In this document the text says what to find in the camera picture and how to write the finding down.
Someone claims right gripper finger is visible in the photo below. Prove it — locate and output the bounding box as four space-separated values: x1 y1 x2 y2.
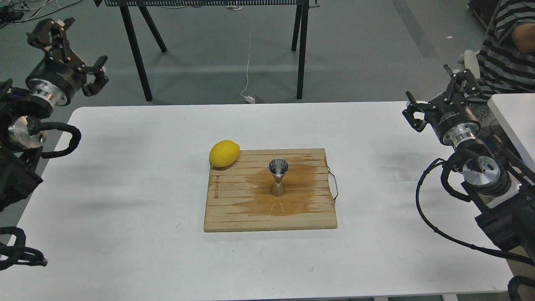
402 91 437 133
443 64 482 103

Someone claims white side table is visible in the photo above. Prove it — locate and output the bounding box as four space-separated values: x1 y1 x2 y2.
488 93 535 171

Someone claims white office chair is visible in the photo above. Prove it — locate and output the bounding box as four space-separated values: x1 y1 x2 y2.
458 50 480 80

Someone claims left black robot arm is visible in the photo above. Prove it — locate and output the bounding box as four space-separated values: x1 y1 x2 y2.
0 18 109 210

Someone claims person in striped shirt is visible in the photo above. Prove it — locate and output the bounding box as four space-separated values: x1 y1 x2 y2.
469 0 535 137

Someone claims white cable with plug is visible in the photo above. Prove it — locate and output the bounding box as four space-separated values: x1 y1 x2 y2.
240 42 256 104

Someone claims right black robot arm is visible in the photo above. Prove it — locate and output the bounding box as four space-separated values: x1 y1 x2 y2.
403 65 534 265

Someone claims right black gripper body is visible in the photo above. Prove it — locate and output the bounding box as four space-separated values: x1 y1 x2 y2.
426 94 480 147

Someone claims clear glass measuring cup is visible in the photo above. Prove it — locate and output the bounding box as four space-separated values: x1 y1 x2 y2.
398 156 424 181

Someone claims yellow lemon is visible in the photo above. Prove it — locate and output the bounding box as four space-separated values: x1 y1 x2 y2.
209 140 239 168

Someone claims wooden cutting board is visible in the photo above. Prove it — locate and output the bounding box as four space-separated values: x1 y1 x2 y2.
203 148 338 232

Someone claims black metal table frame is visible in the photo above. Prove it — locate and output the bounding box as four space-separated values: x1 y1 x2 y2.
94 0 320 102

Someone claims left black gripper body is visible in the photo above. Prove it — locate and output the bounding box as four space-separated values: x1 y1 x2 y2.
25 59 87 106

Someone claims steel double jigger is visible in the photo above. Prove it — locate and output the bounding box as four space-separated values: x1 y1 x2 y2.
269 158 289 197

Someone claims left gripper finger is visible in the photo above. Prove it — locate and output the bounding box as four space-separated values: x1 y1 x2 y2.
78 55 109 97
27 18 86 70

